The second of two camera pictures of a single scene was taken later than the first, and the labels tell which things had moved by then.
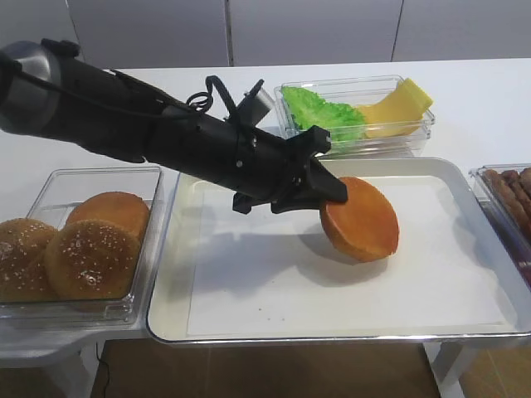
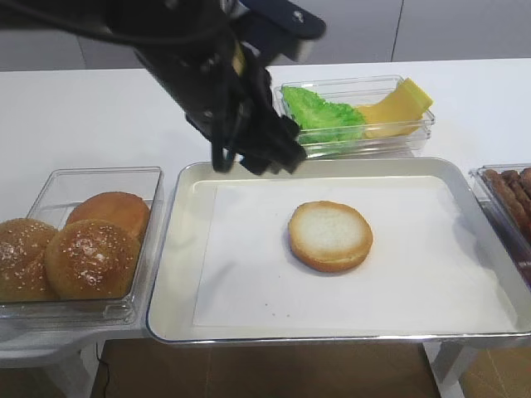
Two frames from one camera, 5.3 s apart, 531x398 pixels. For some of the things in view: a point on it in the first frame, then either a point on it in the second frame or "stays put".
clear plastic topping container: [364, 117] stays put
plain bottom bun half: [364, 227] -> [329, 236]
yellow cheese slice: [398, 114] stays put
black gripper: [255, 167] -> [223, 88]
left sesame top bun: [23, 244] stays put
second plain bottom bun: [124, 208] stays put
